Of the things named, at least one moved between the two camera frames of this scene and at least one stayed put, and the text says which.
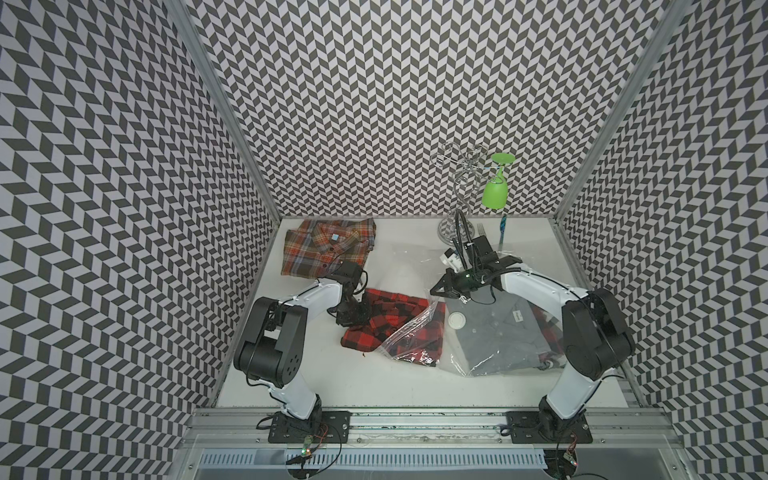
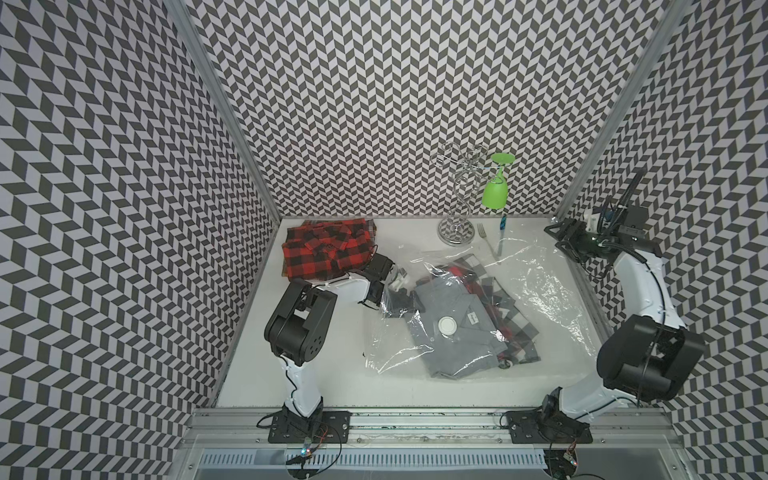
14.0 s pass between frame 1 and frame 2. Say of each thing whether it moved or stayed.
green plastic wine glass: stayed
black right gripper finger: moved
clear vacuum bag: moved
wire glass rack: stayed
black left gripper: moved
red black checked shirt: moved
